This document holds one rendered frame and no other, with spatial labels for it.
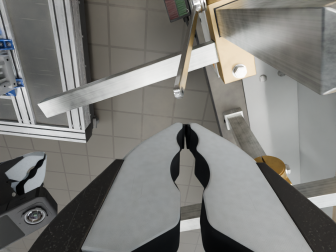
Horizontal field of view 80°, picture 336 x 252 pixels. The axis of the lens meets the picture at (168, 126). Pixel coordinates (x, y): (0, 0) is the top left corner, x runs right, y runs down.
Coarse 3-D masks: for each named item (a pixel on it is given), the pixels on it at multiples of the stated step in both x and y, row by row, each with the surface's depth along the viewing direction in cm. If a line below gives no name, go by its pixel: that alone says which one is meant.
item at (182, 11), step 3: (177, 0) 41; (180, 0) 41; (183, 0) 41; (177, 3) 41; (180, 3) 41; (183, 3) 41; (177, 6) 42; (180, 6) 42; (183, 6) 42; (180, 9) 42; (183, 9) 42; (180, 12) 42; (183, 12) 42; (186, 12) 42; (180, 15) 42
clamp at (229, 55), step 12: (216, 0) 27; (228, 0) 27; (216, 24) 28; (216, 36) 29; (216, 48) 30; (228, 48) 30; (240, 48) 29; (228, 60) 30; (240, 60) 30; (252, 60) 30; (228, 72) 31; (252, 72) 31
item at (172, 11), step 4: (168, 0) 41; (172, 0) 41; (168, 4) 42; (172, 4) 42; (168, 8) 42; (172, 8) 42; (168, 12) 42; (172, 12) 42; (176, 12) 42; (172, 16) 43; (176, 16) 43
